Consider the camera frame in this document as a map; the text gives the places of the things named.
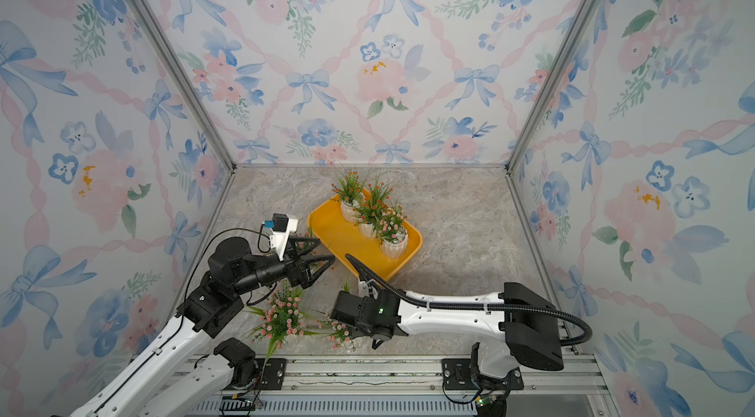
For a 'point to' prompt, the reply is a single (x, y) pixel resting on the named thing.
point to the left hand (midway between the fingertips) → (326, 250)
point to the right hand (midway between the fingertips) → (345, 318)
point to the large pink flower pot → (282, 317)
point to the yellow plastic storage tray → (341, 238)
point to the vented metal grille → (369, 405)
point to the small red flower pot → (349, 192)
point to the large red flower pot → (366, 213)
